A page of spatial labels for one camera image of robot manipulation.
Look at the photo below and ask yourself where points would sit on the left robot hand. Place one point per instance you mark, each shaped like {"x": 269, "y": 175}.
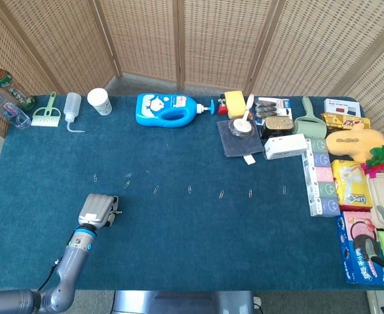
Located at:
{"x": 95, "y": 209}

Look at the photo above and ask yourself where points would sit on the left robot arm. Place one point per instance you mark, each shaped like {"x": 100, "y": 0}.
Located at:
{"x": 74, "y": 261}

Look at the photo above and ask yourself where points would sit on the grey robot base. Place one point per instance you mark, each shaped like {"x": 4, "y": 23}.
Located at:
{"x": 183, "y": 302}

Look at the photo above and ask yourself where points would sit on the pink cardboard box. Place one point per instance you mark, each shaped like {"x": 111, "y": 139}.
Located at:
{"x": 355, "y": 222}

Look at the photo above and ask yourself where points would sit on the blue cookie box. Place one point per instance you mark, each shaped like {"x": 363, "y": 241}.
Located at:
{"x": 358, "y": 274}

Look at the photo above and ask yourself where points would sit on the yellow wipes packet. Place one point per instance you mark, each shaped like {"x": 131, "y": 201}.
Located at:
{"x": 348, "y": 183}

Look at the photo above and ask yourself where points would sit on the blue carpet table mat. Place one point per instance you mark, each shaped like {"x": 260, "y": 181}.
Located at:
{"x": 178, "y": 235}

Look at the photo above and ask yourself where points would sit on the green red feather toy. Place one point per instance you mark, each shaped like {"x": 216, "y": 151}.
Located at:
{"x": 378, "y": 153}

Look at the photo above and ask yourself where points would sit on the pastel tissue pack strip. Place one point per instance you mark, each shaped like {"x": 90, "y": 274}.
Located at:
{"x": 322, "y": 176}

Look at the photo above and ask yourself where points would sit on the translucent squeeze wash bottle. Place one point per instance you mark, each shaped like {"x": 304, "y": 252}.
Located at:
{"x": 72, "y": 104}

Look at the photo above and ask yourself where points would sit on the white paper cup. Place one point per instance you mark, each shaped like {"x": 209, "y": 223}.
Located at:
{"x": 100, "y": 101}

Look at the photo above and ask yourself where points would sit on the yellow plush toy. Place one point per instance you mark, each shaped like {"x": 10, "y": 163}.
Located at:
{"x": 352, "y": 144}

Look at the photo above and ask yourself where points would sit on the blue pump detergent bottle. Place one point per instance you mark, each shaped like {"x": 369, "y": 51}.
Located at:
{"x": 152, "y": 111}

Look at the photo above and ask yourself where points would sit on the clear water bottle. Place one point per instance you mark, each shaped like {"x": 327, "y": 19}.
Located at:
{"x": 10, "y": 111}

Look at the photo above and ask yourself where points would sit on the yellow snack packet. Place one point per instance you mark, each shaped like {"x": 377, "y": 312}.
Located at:
{"x": 334, "y": 121}

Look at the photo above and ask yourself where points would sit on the white cardboard box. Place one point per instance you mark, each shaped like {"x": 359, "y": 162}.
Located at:
{"x": 285, "y": 147}

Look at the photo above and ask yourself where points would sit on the grey folded cloth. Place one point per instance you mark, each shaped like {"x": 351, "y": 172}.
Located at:
{"x": 231, "y": 145}

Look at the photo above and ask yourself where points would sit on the white box red blue print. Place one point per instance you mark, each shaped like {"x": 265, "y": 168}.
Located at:
{"x": 342, "y": 104}

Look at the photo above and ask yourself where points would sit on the green tea bottle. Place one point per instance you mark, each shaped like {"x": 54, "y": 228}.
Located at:
{"x": 3, "y": 81}

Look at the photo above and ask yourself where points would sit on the black tape roll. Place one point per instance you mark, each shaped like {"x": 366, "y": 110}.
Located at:
{"x": 234, "y": 132}

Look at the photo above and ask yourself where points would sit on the gold black meat can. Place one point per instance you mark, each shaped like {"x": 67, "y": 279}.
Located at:
{"x": 278, "y": 126}

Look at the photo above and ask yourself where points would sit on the yellow sponge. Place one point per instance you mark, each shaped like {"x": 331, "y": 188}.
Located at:
{"x": 235, "y": 103}

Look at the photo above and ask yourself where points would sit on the woven rattan folding screen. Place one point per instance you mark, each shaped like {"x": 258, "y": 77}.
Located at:
{"x": 146, "y": 32}

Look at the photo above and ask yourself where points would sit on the white spoon in jar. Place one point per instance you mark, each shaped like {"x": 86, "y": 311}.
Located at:
{"x": 248, "y": 106}

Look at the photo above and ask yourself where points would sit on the blister pack of clips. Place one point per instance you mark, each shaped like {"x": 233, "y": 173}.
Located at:
{"x": 270, "y": 108}

